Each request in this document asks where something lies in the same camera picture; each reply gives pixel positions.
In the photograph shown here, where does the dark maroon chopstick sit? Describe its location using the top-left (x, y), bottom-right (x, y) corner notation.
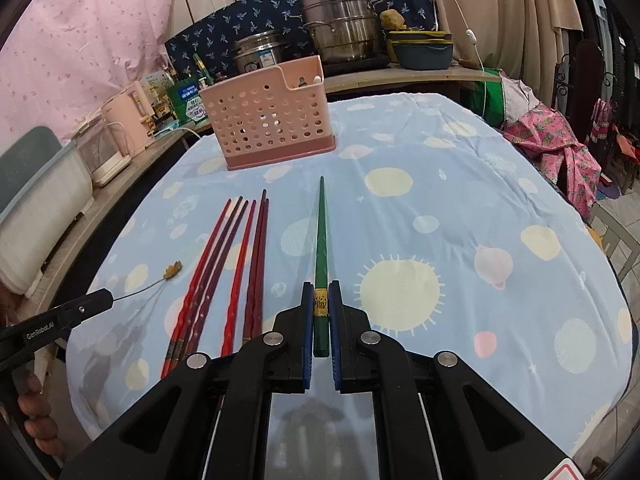
top-left (242, 189), bottom-right (267, 345)
top-left (182, 201), bottom-right (250, 358)
top-left (169, 196), bottom-right (244, 363)

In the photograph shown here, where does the green plastic canister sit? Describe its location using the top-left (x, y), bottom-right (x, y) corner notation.
top-left (172, 77), bottom-right (213, 125)

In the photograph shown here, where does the white plastic storage bin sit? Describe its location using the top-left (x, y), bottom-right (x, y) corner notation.
top-left (0, 126), bottom-right (96, 295)

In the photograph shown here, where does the brown loofah sponge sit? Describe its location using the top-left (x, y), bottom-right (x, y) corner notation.
top-left (379, 8), bottom-right (407, 32)

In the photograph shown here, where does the navy leaf print cloth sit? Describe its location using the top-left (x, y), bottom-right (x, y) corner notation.
top-left (165, 0), bottom-right (436, 78)

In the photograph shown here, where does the wooden counter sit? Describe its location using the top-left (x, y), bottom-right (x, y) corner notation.
top-left (322, 62), bottom-right (503, 95)

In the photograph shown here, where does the pink pineapple print cloth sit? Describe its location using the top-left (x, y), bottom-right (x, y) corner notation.
top-left (502, 104), bottom-right (603, 218)

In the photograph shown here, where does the pink spotted curtain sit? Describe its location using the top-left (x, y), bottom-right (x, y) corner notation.
top-left (0, 0), bottom-right (180, 146)

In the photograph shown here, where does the white cable with switch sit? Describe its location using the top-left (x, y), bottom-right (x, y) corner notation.
top-left (434, 0), bottom-right (488, 116)

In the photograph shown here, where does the yellow bowl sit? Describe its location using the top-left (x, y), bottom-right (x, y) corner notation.
top-left (387, 30), bottom-right (454, 47)

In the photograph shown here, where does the steel rice cooker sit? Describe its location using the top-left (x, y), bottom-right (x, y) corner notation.
top-left (230, 29), bottom-right (289, 75)

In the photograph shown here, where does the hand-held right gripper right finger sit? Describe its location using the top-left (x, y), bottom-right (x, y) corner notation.
top-left (329, 281), bottom-right (576, 480)

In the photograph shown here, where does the white appliance cord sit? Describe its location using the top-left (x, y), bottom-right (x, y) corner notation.
top-left (148, 126), bottom-right (217, 140)

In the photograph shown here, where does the person's left hand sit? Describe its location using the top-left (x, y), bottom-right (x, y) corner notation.
top-left (15, 377), bottom-right (67, 457)

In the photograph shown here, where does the green chopstick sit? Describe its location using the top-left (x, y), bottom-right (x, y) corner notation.
top-left (312, 175), bottom-right (332, 359)

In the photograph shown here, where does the pink electric kettle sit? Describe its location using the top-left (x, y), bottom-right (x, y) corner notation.
top-left (101, 82), bottom-right (155, 147)

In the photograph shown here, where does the white clear blender appliance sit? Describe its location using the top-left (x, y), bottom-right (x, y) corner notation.
top-left (74, 114), bottom-right (133, 189)

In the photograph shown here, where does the black induction cooker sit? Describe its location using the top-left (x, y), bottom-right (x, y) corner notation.
top-left (320, 54), bottom-right (392, 71)

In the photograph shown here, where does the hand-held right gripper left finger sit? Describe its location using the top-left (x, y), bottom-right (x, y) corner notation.
top-left (60, 282), bottom-right (314, 480)

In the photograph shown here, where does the brown dried flower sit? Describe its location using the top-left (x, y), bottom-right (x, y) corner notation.
top-left (112, 260), bottom-right (184, 304)

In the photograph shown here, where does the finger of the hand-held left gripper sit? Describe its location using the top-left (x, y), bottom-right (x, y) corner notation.
top-left (0, 287), bottom-right (114, 362)

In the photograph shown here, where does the green bag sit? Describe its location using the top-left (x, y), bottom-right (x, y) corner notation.
top-left (481, 67), bottom-right (510, 132)

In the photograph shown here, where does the beige curtain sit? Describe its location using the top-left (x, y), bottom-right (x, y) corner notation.
top-left (420, 0), bottom-right (585, 68)

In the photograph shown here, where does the dark metal chair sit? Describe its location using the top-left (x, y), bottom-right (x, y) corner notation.
top-left (554, 39), bottom-right (618, 161)

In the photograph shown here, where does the stacked steel steamer pot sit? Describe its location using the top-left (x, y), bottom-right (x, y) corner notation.
top-left (299, 0), bottom-right (387, 64)

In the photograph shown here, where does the pink perforated utensil basket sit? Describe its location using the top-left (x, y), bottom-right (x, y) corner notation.
top-left (199, 55), bottom-right (339, 170)

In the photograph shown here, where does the blue bowl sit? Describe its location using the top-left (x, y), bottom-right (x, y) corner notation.
top-left (392, 42), bottom-right (454, 71)

